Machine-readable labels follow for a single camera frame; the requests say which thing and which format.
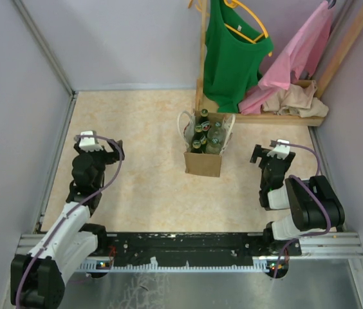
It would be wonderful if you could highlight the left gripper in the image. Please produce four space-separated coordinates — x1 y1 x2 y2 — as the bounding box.
75 138 124 189

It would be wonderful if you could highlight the clear Chang soda bottle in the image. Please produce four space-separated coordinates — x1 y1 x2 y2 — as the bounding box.
205 132 225 155
209 122 225 136

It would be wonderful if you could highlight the green Perrier bottle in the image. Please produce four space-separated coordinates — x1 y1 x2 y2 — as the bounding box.
199 109 211 135
191 140 203 154
192 124 207 146

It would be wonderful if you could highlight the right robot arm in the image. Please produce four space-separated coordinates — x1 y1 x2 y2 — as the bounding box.
250 140 346 255

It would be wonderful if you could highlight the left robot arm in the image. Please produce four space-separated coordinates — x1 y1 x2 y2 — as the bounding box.
10 131 125 308

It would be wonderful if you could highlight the brown canvas bag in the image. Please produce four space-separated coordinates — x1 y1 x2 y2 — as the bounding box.
176 111 236 178

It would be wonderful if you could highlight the beige crumpled cloth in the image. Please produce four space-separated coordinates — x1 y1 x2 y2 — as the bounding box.
262 80 329 118

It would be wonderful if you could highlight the wooden clothes rack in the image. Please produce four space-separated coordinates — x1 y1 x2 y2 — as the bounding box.
194 5 363 127

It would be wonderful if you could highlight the pink shirt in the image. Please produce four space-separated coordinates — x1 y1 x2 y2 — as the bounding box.
239 1 333 115

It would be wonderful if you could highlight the green tank top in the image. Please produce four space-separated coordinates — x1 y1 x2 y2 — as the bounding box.
203 1 267 113

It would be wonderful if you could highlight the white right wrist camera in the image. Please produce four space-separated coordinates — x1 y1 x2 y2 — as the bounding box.
267 139 290 160

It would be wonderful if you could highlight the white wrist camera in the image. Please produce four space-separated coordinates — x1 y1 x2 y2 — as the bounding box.
267 139 290 160
79 131 103 152

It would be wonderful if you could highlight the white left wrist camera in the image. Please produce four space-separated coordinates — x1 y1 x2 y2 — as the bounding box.
79 131 103 152

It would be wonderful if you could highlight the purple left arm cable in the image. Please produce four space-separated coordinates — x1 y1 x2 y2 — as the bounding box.
14 135 126 309

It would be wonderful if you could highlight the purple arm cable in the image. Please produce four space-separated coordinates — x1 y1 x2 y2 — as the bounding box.
14 135 126 309
271 143 333 281

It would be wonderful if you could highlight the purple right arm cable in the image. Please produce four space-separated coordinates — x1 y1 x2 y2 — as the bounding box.
271 143 333 281

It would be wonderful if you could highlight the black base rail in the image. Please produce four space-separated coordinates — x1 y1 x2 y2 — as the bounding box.
89 232 286 267

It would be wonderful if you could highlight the aluminium frame rail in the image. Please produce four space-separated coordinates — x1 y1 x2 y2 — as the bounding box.
14 233 363 273

